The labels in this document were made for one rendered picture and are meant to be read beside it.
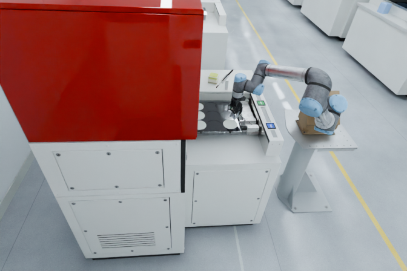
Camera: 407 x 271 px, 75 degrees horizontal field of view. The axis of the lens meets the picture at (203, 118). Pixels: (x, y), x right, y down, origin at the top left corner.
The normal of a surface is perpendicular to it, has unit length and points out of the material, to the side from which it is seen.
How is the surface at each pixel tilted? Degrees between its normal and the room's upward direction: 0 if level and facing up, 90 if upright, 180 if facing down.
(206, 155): 0
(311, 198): 0
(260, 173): 90
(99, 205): 90
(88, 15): 90
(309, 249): 0
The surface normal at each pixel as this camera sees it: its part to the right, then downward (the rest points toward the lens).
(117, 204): 0.08, 0.63
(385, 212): 0.06, -0.78
